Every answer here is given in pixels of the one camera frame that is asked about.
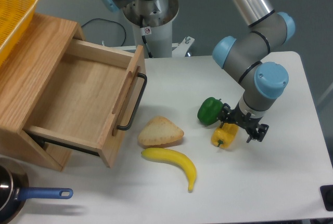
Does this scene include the yellow banana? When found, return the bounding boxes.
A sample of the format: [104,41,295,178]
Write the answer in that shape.
[141,148,197,192]

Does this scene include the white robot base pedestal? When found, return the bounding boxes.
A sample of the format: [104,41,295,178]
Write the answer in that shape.
[123,0,195,59]

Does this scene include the green bell pepper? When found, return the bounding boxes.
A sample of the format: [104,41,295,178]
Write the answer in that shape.
[197,97,223,126]

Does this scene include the wooden drawer cabinet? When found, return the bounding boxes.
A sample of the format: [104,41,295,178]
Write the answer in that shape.
[1,13,85,171]

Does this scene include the yellow bell pepper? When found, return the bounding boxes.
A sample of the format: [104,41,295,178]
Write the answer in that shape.
[211,123,239,149]

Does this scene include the blue handled frying pan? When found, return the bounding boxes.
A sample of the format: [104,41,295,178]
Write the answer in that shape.
[1,157,73,223]

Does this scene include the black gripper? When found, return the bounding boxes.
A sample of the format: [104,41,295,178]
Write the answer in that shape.
[217,103,269,143]

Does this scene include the triangular bread slice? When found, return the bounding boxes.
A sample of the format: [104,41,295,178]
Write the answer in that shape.
[138,116,184,146]

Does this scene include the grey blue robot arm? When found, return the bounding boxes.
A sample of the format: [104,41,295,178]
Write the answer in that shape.
[101,0,295,141]

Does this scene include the open wooden drawer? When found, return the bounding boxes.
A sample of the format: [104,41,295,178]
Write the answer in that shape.
[24,39,146,167]

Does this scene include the black cable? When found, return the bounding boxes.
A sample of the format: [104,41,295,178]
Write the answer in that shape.
[81,18,127,47]

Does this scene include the yellow plastic basket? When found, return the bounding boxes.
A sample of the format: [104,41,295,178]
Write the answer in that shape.
[1,0,39,64]

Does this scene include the black drawer handle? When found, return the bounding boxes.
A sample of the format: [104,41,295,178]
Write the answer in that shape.
[116,72,148,131]

